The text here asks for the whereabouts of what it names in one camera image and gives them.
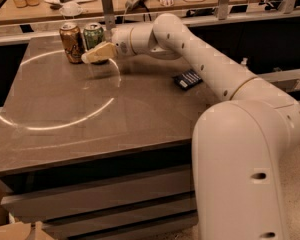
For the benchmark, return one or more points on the green soda can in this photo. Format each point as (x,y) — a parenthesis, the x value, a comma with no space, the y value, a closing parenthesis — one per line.
(93,34)

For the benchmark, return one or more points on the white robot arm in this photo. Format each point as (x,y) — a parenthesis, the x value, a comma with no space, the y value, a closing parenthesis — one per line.
(237,143)

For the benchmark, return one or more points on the grey drawer cabinet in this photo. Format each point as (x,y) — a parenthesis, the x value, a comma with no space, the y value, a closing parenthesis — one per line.
(98,152)

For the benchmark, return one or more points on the cardboard box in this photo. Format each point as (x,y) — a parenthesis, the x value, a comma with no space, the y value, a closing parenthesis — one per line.
(19,230)

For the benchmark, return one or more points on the orange soda can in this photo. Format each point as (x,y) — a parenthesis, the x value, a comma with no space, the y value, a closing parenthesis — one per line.
(72,42)

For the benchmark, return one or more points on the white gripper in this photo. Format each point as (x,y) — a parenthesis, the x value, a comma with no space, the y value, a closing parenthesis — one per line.
(122,43)

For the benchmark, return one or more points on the blue snack packet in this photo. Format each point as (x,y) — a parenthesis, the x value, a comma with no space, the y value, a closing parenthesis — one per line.
(187,80)

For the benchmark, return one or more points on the white cup with saucer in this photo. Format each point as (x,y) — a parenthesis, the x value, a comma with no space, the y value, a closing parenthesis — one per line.
(70,9)

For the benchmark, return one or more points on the metal post bracket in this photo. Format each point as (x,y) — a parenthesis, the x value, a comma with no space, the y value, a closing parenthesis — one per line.
(108,12)

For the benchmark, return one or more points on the metal frame post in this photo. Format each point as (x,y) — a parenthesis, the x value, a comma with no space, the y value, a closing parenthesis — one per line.
(222,9)

